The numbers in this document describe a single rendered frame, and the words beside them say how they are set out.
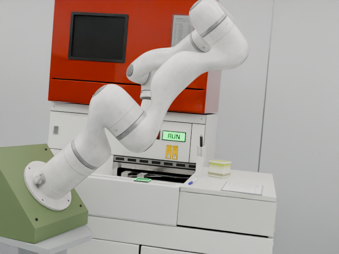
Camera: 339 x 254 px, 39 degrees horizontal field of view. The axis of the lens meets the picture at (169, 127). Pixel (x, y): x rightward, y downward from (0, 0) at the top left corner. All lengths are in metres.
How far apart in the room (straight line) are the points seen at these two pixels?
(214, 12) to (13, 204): 0.82
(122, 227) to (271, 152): 2.19
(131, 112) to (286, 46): 2.57
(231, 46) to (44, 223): 0.77
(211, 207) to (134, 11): 1.10
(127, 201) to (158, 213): 0.12
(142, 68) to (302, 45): 2.29
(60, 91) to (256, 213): 1.23
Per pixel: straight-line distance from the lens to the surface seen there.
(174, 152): 2.37
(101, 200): 1.83
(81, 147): 1.47
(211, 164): 2.04
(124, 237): 1.84
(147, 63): 1.72
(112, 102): 1.40
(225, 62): 1.44
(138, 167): 2.41
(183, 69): 1.41
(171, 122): 2.37
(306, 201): 3.89
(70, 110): 2.52
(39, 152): 1.72
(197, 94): 2.30
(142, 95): 1.80
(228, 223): 1.75
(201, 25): 1.44
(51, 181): 1.55
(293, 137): 3.83
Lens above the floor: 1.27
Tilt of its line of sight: 3 degrees down
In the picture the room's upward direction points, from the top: 5 degrees clockwise
